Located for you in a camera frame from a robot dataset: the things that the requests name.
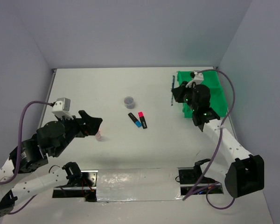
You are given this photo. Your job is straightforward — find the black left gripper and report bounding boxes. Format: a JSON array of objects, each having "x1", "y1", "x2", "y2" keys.
[{"x1": 54, "y1": 110, "x2": 104, "y2": 157}]

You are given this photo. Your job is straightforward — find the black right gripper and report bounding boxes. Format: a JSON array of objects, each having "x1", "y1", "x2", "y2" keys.
[{"x1": 172, "y1": 81, "x2": 198, "y2": 111}]

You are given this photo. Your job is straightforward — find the blue ballpoint pen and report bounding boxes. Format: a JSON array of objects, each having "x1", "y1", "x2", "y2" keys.
[{"x1": 170, "y1": 75, "x2": 176, "y2": 107}]

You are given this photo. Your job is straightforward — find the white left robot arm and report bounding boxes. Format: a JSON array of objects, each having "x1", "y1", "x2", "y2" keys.
[{"x1": 0, "y1": 110, "x2": 103, "y2": 217}]

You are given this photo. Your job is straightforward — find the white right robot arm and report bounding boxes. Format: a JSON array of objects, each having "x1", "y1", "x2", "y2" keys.
[{"x1": 171, "y1": 82, "x2": 265, "y2": 198}]

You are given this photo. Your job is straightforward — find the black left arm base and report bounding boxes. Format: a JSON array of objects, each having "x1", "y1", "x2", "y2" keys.
[{"x1": 52, "y1": 170, "x2": 98, "y2": 203}]

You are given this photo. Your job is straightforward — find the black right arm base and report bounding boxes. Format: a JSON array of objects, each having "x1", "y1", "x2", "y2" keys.
[{"x1": 176, "y1": 166, "x2": 224, "y2": 196}]

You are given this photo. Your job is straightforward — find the small clear glue bottle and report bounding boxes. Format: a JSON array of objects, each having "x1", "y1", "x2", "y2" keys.
[{"x1": 95, "y1": 130, "x2": 102, "y2": 141}]

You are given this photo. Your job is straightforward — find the green compartment organizer tray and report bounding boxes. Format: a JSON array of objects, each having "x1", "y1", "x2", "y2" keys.
[{"x1": 177, "y1": 71, "x2": 227, "y2": 118}]

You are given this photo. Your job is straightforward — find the pink cap black highlighter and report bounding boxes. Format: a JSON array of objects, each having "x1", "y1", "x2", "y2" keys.
[{"x1": 138, "y1": 112, "x2": 147, "y2": 129}]

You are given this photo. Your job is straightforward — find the blue cap black highlighter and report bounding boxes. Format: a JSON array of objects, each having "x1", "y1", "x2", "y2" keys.
[{"x1": 128, "y1": 112, "x2": 142, "y2": 127}]

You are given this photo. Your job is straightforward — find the clear jar of pins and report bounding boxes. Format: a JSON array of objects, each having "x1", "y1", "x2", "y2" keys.
[{"x1": 124, "y1": 96, "x2": 135, "y2": 109}]

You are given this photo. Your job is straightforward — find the silver tape sheet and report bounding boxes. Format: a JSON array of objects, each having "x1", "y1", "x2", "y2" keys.
[{"x1": 96, "y1": 168, "x2": 182, "y2": 202}]

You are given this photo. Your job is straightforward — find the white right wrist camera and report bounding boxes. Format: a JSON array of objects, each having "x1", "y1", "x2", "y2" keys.
[{"x1": 186, "y1": 70, "x2": 204, "y2": 88}]

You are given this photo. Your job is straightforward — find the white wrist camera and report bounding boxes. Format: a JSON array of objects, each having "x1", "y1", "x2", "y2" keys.
[
  {"x1": 52, "y1": 98, "x2": 74, "y2": 120},
  {"x1": 186, "y1": 70, "x2": 204, "y2": 88}
]

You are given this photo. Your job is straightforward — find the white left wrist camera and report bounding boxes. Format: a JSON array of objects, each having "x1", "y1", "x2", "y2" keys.
[{"x1": 52, "y1": 98, "x2": 74, "y2": 120}]

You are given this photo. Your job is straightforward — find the left aluminium table rail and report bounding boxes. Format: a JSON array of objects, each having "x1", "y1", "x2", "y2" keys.
[{"x1": 25, "y1": 68, "x2": 57, "y2": 170}]

